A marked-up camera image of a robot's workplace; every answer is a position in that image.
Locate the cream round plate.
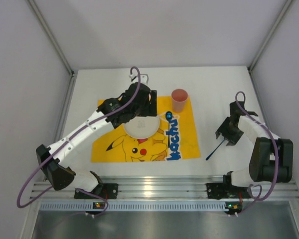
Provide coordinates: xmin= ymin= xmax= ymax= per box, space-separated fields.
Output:
xmin=123 ymin=116 xmax=160 ymax=139

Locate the blue metallic fork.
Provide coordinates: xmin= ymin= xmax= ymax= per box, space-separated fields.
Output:
xmin=205 ymin=139 xmax=226 ymax=161

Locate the blue metallic spoon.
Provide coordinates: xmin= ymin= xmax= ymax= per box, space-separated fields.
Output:
xmin=165 ymin=111 xmax=173 ymax=148

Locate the orange plastic cup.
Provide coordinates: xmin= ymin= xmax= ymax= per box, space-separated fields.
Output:
xmin=171 ymin=89 xmax=188 ymax=113

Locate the yellow Pikachu cloth placemat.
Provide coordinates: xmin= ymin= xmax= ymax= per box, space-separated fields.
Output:
xmin=91 ymin=96 xmax=201 ymax=163

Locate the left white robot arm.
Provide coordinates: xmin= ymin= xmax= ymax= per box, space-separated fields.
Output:
xmin=36 ymin=83 xmax=157 ymax=192

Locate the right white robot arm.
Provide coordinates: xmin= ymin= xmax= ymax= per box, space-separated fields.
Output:
xmin=215 ymin=101 xmax=294 ymax=194

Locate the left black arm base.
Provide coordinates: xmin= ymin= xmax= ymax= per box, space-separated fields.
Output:
xmin=74 ymin=183 xmax=119 ymax=200

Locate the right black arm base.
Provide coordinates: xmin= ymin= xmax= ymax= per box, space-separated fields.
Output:
xmin=206 ymin=183 xmax=251 ymax=200

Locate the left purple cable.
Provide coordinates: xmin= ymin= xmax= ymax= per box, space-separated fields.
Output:
xmin=16 ymin=66 xmax=142 ymax=216

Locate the aluminium mounting rail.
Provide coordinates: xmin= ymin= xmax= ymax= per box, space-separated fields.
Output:
xmin=30 ymin=176 xmax=299 ymax=201

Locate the white slotted cable duct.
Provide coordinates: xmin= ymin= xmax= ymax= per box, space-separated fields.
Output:
xmin=40 ymin=201 xmax=229 ymax=212

